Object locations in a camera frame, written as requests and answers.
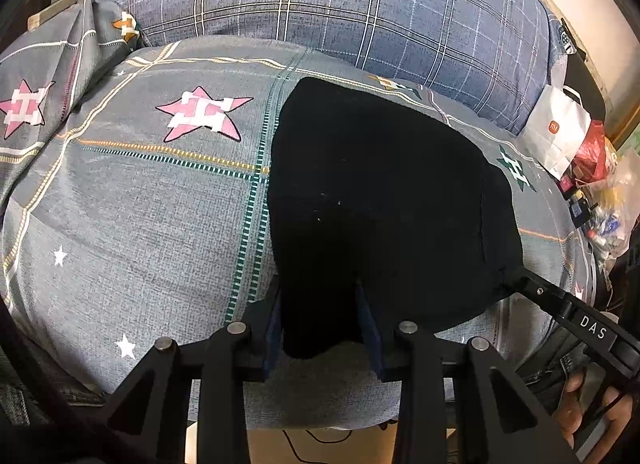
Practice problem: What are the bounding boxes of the black pants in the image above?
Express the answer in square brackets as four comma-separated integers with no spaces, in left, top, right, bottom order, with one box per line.
[265,77,524,361]

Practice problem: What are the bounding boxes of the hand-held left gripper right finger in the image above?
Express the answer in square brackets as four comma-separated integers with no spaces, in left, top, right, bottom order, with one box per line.
[355,280,583,464]

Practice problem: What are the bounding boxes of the small dark blue box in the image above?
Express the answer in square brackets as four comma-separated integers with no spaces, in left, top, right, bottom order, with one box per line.
[567,193,592,228]

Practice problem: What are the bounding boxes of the person's left jeans leg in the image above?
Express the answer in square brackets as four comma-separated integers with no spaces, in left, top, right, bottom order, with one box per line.
[0,344,109,426]

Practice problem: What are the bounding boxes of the blue plaid pillow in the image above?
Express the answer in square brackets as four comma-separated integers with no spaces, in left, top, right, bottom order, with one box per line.
[82,0,569,138]

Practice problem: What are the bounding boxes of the person's jeans leg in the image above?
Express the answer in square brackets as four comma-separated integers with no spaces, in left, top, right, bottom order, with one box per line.
[515,338,601,415]
[0,344,109,426]

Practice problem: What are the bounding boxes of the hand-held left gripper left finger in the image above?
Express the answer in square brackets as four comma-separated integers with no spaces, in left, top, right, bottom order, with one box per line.
[102,287,284,464]

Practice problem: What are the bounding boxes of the person's right hand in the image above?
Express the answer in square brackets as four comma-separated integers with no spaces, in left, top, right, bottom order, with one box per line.
[555,373,637,451]

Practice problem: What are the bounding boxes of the grey star printed bed sheet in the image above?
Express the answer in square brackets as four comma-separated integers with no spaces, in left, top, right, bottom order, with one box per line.
[0,34,601,432]

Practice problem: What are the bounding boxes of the clear plastic bag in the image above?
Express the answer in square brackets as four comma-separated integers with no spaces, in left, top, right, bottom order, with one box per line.
[580,147,640,261]

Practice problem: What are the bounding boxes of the red plastic bag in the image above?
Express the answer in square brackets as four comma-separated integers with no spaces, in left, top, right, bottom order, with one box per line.
[570,119,614,186]

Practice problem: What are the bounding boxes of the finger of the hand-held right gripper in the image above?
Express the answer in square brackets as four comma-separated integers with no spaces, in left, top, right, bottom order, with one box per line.
[497,264,577,318]

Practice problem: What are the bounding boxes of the white paper bag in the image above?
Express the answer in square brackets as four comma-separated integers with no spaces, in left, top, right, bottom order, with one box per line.
[520,52,594,180]

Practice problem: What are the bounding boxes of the person's right jeans leg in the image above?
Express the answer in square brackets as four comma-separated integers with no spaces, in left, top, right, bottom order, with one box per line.
[515,338,601,415]

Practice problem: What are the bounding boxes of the grey star printed pillow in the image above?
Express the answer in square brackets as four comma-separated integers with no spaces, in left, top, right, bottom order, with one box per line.
[0,0,143,195]

